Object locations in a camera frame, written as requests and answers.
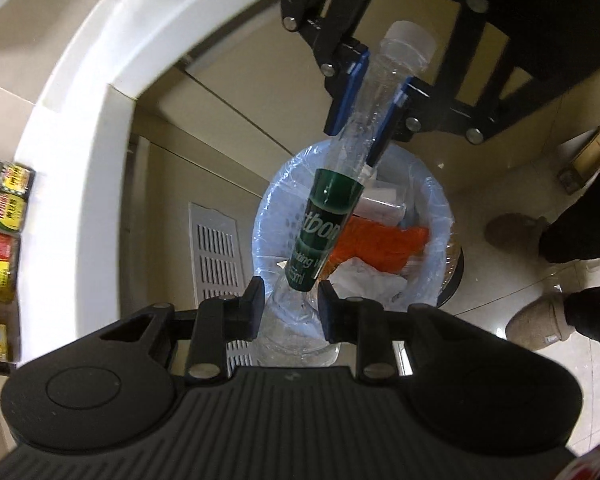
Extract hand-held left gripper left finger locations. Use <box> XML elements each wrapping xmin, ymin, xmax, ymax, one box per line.
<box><xmin>87</xmin><ymin>276</ymin><xmax>266</xmax><ymax>380</ymax></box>

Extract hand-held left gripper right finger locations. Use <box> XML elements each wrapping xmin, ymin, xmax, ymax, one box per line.
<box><xmin>319</xmin><ymin>281</ymin><xmax>496</xmax><ymax>380</ymax></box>

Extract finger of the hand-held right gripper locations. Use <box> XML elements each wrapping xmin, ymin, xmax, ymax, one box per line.
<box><xmin>277</xmin><ymin>0</ymin><xmax>386</xmax><ymax>135</ymax></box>
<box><xmin>369</xmin><ymin>0</ymin><xmax>529</xmax><ymax>166</ymax></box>

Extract white tissue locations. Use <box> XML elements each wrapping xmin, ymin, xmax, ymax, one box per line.
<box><xmin>327</xmin><ymin>257</ymin><xmax>411</xmax><ymax>311</ymax></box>

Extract clear plastic bottle green label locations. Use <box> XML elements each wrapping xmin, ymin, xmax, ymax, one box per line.
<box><xmin>257</xmin><ymin>20</ymin><xmax>438</xmax><ymax>368</ymax></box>

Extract orange plastic bag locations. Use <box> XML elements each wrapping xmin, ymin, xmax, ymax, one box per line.
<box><xmin>330</xmin><ymin>220</ymin><xmax>431</xmax><ymax>274</ymax></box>

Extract white medicine box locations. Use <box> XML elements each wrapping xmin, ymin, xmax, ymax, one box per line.
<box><xmin>355</xmin><ymin>180</ymin><xmax>411</xmax><ymax>226</ymax></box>

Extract round waste bin clear liner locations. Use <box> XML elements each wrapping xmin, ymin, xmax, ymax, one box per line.
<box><xmin>250</xmin><ymin>140</ymin><xmax>465</xmax><ymax>361</ymax></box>

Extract white cabinet base vent grille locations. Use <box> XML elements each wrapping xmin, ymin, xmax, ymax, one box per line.
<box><xmin>188</xmin><ymin>202</ymin><xmax>247</xmax><ymax>367</ymax></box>

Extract brown cardboard box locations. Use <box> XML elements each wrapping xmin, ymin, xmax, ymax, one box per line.
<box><xmin>557</xmin><ymin>116</ymin><xmax>600</xmax><ymax>196</ymax></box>

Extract beige slipper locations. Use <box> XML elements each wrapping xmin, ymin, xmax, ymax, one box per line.
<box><xmin>505</xmin><ymin>291</ymin><xmax>579</xmax><ymax>354</ymax></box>
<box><xmin>484</xmin><ymin>212</ymin><xmax>551</xmax><ymax>264</ymax></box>

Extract pickle jar yellow label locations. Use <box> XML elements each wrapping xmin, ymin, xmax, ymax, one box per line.
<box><xmin>0</xmin><ymin>191</ymin><xmax>29</xmax><ymax>234</ymax></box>

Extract small jar patterned lid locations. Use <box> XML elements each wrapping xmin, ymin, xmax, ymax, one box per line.
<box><xmin>0</xmin><ymin>159</ymin><xmax>36</xmax><ymax>196</ymax></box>

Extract person's red white clothing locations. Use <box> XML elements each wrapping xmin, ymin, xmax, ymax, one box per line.
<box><xmin>562</xmin><ymin>441</ymin><xmax>600</xmax><ymax>480</ymax></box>

